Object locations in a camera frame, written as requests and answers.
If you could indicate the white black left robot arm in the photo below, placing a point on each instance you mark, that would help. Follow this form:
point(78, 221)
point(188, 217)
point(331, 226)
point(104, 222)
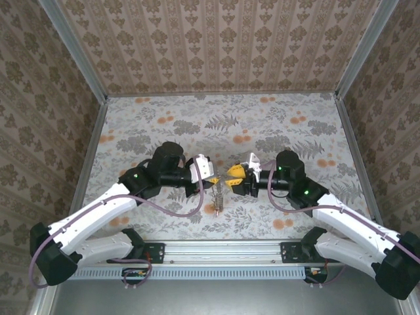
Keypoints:
point(98, 210)

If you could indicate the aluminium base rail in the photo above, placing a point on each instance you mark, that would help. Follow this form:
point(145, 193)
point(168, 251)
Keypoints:
point(223, 252)

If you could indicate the black control box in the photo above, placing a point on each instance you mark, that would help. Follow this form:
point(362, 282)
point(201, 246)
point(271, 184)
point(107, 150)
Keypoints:
point(134, 274)
point(316, 273)

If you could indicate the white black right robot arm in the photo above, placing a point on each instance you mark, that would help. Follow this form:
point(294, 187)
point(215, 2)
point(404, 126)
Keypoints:
point(344, 216)

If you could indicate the aluminium side rail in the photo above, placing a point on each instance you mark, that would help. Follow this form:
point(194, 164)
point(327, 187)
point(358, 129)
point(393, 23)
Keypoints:
point(88, 164)
point(344, 115)

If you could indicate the aluminium corner post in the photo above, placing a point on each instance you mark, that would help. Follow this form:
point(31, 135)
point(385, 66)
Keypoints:
point(363, 49)
point(79, 55)

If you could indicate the floral patterned table cover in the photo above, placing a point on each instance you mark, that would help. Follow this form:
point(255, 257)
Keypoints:
point(229, 108)

